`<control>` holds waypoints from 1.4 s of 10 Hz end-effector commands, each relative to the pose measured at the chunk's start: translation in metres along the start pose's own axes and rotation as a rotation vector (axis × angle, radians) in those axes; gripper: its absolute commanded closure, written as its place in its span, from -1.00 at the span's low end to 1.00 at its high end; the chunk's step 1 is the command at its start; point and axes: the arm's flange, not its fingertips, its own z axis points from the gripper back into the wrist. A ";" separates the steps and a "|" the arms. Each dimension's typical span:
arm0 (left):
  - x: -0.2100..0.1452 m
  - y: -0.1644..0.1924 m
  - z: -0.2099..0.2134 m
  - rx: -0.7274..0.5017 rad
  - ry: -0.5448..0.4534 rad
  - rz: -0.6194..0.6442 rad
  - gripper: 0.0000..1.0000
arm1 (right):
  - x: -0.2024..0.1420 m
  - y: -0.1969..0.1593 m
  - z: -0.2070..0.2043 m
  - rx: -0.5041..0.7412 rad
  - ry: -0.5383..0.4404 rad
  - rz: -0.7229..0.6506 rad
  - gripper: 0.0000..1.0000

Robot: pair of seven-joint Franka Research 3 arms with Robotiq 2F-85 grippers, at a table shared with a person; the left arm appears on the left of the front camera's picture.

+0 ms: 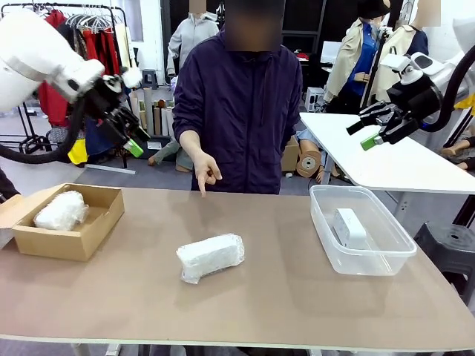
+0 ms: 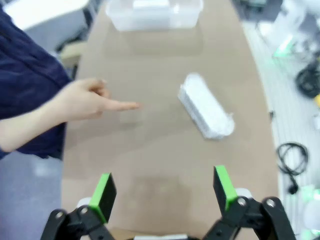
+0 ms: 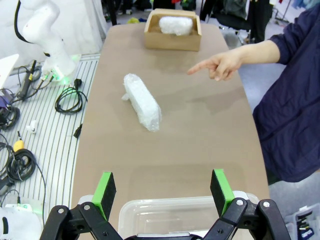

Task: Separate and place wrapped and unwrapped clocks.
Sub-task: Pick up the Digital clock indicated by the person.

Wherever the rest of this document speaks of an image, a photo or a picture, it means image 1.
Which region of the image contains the beige cardboard tube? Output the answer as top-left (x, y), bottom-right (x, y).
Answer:
top-left (128, 90), bottom-right (145, 129)

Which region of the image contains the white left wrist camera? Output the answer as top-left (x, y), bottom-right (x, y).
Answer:
top-left (120, 68), bottom-right (144, 89)

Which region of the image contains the long red dress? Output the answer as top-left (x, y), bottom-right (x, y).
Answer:
top-left (79, 28), bottom-right (126, 149)

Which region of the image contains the mannequin limb grey sleeve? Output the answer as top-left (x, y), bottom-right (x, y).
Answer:
top-left (147, 139), bottom-right (194, 174)

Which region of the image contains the white monitor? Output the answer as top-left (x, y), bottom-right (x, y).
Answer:
top-left (321, 40), bottom-right (344, 64)

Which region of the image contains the bare mannequin lying down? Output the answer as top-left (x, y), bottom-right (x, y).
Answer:
top-left (440, 133), bottom-right (475, 171)

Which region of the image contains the mannequin in beige trench coat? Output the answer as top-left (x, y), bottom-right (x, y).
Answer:
top-left (323, 0), bottom-right (387, 107)

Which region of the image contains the yellow fabric item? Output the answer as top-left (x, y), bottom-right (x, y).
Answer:
top-left (67, 139), bottom-right (89, 166)

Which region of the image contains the open brown cardboard box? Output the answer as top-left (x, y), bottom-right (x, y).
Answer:
top-left (0, 182), bottom-right (125, 263)

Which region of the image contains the bystander's dark sleeve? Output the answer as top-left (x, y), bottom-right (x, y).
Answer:
top-left (0, 168), bottom-right (22, 203)

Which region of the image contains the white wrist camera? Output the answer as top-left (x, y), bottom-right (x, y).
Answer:
top-left (120, 68), bottom-right (144, 89)
top-left (381, 54), bottom-right (424, 85)

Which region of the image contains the black clothes rack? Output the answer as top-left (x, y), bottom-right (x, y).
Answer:
top-left (0, 2), bottom-right (129, 170)

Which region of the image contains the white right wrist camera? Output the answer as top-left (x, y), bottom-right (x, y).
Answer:
top-left (381, 54), bottom-right (424, 85)

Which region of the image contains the white computer case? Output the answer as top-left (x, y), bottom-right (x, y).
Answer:
top-left (304, 86), bottom-right (327, 113)

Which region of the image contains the black plastic stool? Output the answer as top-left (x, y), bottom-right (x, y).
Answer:
top-left (413, 221), bottom-right (475, 306)

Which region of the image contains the clear plastic container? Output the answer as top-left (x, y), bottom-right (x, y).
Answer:
top-left (309, 184), bottom-right (418, 277)

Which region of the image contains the small white box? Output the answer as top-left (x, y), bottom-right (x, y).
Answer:
top-left (331, 207), bottom-right (368, 249)

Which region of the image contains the black left arm hose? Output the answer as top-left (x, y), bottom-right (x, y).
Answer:
top-left (0, 92), bottom-right (88, 164)

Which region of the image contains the white side table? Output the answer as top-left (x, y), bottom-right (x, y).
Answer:
top-left (298, 111), bottom-right (475, 195)

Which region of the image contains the person in purple jacket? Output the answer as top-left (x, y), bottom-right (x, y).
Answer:
top-left (172, 0), bottom-right (304, 196)

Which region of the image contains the mannequin in cream top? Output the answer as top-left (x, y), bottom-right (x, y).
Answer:
top-left (373, 0), bottom-right (442, 103)

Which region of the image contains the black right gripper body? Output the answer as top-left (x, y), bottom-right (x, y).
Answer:
top-left (385, 75), bottom-right (445, 126)

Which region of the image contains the black hanging garment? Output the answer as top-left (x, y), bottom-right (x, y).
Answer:
top-left (55, 22), bottom-right (88, 62)

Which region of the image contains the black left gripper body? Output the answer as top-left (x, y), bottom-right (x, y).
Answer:
top-left (82, 75), bottom-right (126, 120)

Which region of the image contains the cream hanging garment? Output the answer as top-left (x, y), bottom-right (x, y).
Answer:
top-left (114, 24), bottom-right (131, 71)

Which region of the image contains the person's right hand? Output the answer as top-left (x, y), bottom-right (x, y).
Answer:
top-left (191, 150), bottom-right (223, 198)

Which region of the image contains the brown paper spool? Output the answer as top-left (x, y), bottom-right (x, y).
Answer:
top-left (295, 139), bottom-right (324, 179)

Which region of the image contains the grey plastic crate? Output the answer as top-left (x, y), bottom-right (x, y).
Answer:
top-left (140, 135), bottom-right (175, 151)

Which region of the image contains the bubble-wrapped white clock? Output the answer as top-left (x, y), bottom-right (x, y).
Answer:
top-left (176, 233), bottom-right (246, 285)
top-left (33, 191), bottom-right (90, 231)

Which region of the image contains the tall grey tube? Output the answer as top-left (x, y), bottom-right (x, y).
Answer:
top-left (143, 86), bottom-right (155, 136)

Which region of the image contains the cardboard box on floor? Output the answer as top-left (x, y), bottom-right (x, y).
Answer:
top-left (281, 135), bottom-right (301, 172)

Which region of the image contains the grey plastic stool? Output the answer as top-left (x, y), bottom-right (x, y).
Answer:
top-left (142, 69), bottom-right (159, 90)

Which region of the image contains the red hanging jacket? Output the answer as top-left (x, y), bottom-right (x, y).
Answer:
top-left (36, 10), bottom-right (71, 128)

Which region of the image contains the black right arm hose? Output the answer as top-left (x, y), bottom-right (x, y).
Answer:
top-left (417, 47), bottom-right (475, 133)

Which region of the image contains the figure in grey hoodie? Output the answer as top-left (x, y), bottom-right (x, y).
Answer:
top-left (166, 0), bottom-right (220, 77)

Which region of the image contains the person's right forearm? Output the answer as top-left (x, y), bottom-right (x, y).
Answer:
top-left (172, 107), bottom-right (205, 156)

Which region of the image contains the black arm hose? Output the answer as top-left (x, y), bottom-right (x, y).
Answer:
top-left (417, 47), bottom-right (475, 133)
top-left (0, 92), bottom-right (88, 164)

